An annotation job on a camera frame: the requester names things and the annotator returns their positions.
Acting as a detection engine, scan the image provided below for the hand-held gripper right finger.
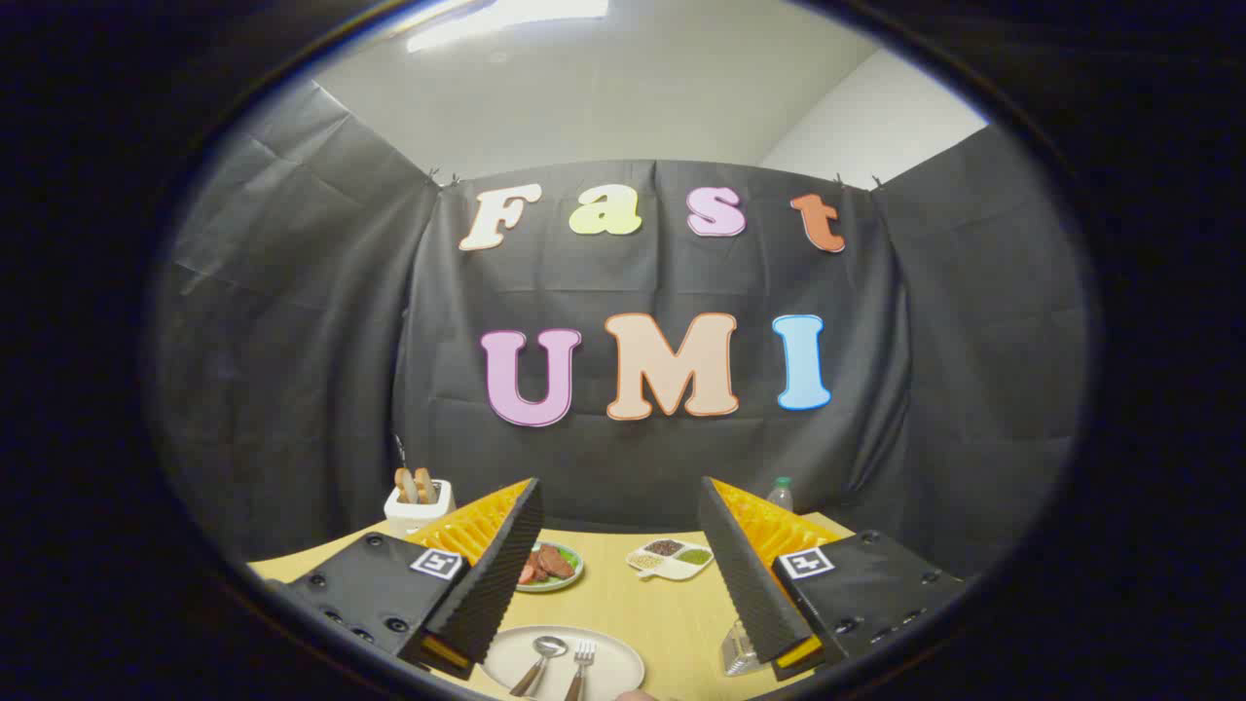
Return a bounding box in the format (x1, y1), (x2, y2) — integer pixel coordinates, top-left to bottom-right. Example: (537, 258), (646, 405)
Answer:
(698, 477), (970, 683)

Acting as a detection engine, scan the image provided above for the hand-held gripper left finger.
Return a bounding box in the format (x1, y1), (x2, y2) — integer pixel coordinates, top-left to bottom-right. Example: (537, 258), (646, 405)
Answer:
(277, 477), (544, 681)

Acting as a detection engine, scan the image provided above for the sliced red sausage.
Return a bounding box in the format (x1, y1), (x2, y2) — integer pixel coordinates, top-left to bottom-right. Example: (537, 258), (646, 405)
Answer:
(519, 544), (576, 585)

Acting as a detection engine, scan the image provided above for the small green plate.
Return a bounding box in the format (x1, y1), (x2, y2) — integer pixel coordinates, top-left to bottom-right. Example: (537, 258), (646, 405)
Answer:
(516, 541), (586, 594)

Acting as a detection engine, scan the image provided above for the white divided condiment dish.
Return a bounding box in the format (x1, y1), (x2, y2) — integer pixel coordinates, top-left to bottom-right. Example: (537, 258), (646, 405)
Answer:
(627, 537), (715, 583)

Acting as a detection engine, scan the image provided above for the clear glass container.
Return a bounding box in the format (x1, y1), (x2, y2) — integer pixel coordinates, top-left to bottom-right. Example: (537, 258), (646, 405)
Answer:
(721, 617), (766, 679)

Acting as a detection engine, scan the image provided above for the white toaster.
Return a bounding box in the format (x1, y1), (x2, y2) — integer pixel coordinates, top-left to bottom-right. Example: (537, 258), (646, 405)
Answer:
(384, 479), (457, 536)

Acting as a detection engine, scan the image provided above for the large white plate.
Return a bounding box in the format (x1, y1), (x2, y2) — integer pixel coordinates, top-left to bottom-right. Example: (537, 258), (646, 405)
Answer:
(482, 625), (646, 701)

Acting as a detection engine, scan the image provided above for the black backdrop cloth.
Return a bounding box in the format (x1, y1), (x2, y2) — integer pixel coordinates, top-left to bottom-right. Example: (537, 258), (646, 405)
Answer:
(151, 83), (1091, 582)

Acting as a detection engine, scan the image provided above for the ceiling light panel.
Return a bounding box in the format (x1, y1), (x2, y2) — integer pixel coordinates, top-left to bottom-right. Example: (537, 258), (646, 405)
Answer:
(404, 0), (611, 54)

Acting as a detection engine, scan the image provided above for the wooden-handled metal spoon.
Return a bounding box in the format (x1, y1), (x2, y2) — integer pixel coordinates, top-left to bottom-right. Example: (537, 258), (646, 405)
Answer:
(509, 636), (569, 698)

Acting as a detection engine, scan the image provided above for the wooden-handled metal fork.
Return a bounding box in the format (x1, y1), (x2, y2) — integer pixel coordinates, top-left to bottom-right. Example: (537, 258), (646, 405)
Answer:
(564, 640), (597, 701)

